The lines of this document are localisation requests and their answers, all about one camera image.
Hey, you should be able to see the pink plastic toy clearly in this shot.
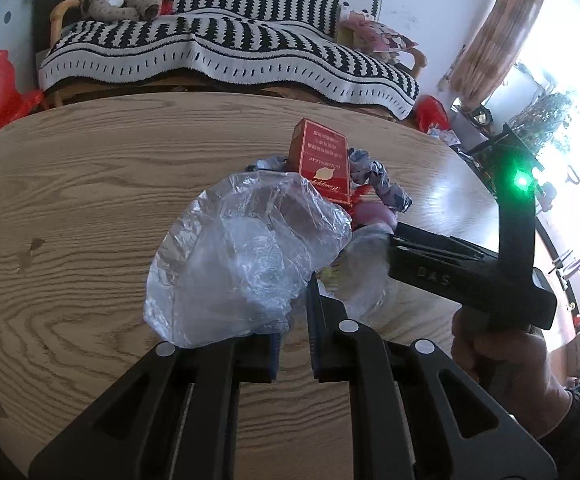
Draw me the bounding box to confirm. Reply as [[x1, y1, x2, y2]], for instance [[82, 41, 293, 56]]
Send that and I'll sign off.
[[352, 202, 398, 232]]

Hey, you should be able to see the clear plastic bag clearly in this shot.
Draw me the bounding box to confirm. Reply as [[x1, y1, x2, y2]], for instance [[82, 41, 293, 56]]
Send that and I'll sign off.
[[144, 171, 394, 349]]

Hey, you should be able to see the person's right hand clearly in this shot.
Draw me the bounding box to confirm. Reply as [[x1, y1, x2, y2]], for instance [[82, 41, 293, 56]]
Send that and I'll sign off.
[[451, 309, 573, 439]]

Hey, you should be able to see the crumpled blue white wrapper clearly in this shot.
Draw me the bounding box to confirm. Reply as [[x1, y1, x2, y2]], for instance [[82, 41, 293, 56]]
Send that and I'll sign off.
[[347, 148, 412, 212]]

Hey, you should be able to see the red cigarette box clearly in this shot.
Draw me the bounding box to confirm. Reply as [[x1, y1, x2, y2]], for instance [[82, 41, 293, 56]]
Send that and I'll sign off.
[[287, 118, 351, 207]]

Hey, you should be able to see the red plastic bag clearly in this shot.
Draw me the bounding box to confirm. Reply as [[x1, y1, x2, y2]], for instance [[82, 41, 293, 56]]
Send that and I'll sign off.
[[413, 94, 450, 132]]

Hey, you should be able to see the green potted plant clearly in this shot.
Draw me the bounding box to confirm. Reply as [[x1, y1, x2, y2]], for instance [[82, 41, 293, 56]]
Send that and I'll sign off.
[[508, 92, 573, 156]]

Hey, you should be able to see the beige patterned curtain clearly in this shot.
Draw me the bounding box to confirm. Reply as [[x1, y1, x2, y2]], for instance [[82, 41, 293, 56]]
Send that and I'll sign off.
[[450, 0, 544, 112]]

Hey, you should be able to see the pink floral cushion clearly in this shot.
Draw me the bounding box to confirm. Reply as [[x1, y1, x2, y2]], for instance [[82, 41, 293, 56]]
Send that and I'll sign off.
[[337, 9, 418, 64]]

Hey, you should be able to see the black white striped sofa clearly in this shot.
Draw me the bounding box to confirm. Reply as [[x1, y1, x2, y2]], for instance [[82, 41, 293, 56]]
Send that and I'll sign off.
[[38, 0, 420, 119]]

